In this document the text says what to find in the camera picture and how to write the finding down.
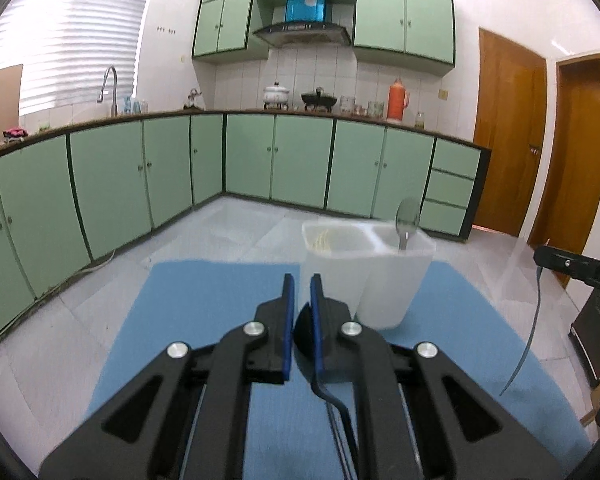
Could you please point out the metal spoon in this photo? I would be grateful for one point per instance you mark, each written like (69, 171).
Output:
(407, 220)

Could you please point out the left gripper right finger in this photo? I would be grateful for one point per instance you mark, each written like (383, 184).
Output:
(412, 413)

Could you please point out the white plastic utensil holder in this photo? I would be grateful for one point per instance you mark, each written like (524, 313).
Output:
(360, 264)

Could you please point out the orange thermos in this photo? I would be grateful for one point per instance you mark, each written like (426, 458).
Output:
(398, 99)

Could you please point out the green lower kitchen cabinets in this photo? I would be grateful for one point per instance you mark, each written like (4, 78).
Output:
(72, 196)

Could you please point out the window blinds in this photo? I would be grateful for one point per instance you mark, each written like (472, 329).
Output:
(72, 51)

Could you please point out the range hood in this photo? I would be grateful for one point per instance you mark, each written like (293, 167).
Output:
(303, 33)

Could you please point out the wooden door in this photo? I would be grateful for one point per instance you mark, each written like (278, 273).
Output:
(510, 122)
(571, 192)

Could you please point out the blue table mat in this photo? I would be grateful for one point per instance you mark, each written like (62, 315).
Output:
(289, 435)

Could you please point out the green upper cabinets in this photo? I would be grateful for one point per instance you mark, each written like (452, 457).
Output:
(414, 34)

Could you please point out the white pot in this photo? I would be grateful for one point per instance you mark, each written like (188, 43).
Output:
(275, 97)

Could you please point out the black wok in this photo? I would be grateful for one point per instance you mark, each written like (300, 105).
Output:
(318, 99)

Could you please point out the glass jar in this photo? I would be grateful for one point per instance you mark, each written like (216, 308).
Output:
(419, 122)

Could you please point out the black plastic spoon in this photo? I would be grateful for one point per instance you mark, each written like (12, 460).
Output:
(338, 414)

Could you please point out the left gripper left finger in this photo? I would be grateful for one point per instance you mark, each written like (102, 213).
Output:
(184, 415)

